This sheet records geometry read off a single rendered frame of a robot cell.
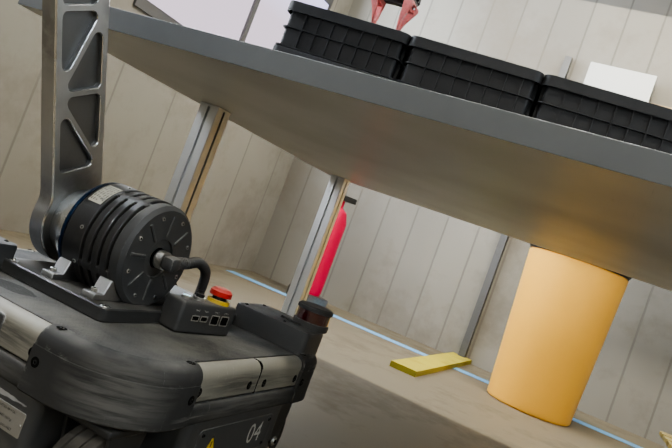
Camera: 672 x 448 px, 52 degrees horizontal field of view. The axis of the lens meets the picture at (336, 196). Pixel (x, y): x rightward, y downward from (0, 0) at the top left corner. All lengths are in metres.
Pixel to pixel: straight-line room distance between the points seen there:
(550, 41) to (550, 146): 3.59
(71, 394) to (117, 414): 0.06
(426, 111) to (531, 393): 2.39
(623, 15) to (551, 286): 1.94
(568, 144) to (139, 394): 0.62
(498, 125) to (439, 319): 3.37
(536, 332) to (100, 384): 2.56
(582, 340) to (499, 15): 2.23
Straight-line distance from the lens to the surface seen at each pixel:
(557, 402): 3.29
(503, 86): 1.53
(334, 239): 4.07
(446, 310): 4.27
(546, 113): 1.52
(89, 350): 0.88
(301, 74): 1.07
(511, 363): 3.29
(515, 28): 4.58
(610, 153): 0.94
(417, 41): 1.56
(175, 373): 0.90
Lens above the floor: 0.47
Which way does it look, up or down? 2 degrees up
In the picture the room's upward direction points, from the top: 20 degrees clockwise
